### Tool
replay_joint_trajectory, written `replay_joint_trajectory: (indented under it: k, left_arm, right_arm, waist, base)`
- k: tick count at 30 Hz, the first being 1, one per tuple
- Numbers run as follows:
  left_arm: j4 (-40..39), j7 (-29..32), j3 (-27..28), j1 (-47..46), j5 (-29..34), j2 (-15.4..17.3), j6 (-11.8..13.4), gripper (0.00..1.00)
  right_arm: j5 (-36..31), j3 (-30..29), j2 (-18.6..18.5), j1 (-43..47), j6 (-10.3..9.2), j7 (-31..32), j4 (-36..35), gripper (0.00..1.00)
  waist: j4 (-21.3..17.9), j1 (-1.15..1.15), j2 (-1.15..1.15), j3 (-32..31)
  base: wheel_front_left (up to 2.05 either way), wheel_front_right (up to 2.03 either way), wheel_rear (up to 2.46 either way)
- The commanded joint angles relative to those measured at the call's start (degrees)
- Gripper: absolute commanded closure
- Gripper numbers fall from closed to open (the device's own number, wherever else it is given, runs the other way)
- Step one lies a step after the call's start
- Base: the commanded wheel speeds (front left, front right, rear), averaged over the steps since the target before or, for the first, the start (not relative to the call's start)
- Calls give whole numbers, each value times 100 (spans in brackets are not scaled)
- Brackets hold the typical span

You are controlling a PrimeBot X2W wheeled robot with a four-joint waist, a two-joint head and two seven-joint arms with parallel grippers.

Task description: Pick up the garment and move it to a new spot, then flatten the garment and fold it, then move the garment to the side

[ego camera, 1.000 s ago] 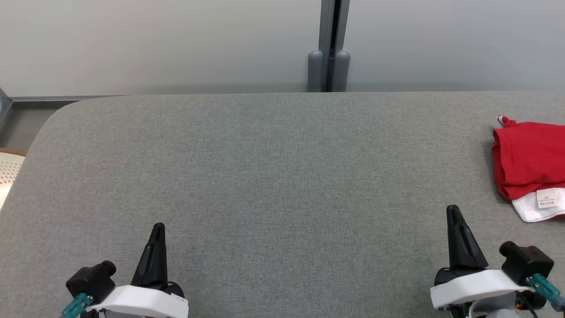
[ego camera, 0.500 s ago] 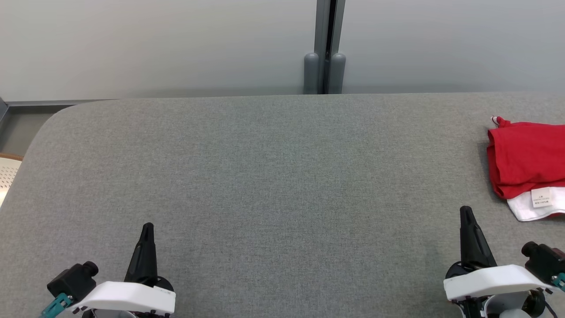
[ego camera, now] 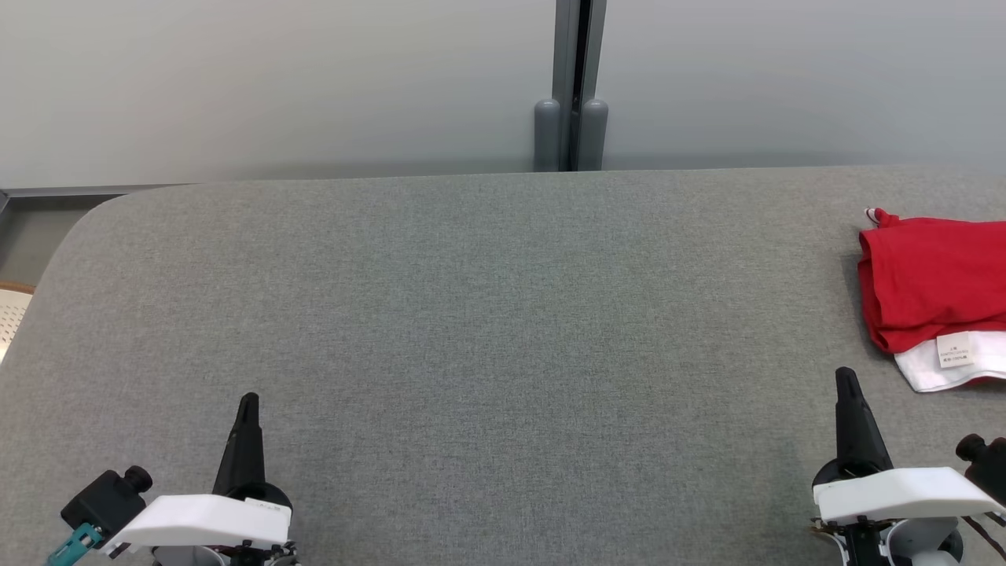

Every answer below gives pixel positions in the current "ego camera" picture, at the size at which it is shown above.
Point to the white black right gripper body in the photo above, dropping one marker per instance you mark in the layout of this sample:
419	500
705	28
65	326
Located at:
896	491

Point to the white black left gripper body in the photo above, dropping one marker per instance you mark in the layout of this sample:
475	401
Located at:
212	519

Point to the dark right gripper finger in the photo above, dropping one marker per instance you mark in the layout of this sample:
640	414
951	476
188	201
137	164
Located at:
858	436

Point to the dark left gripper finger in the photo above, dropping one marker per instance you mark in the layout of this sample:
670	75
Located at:
245	456

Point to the red jersey with white sleeves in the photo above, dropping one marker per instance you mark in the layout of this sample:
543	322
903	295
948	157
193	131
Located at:
935	275

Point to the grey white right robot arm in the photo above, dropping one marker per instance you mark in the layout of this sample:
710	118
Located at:
916	546

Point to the grey fabric sofa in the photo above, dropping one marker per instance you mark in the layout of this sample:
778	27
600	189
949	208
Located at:
471	354

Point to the cream perforated laundry basket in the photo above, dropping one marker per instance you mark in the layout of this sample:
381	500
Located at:
9	314

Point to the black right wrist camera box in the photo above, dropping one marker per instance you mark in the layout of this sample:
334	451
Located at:
989	468

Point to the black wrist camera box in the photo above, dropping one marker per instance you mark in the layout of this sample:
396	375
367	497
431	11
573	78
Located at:
106	499
989	468

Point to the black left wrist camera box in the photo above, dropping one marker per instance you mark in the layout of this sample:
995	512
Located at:
106	499

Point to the grey wall base rail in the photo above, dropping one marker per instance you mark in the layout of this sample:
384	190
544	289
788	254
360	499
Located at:
78	191

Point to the grey partition post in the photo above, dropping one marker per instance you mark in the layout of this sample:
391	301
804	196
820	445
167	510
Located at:
564	47

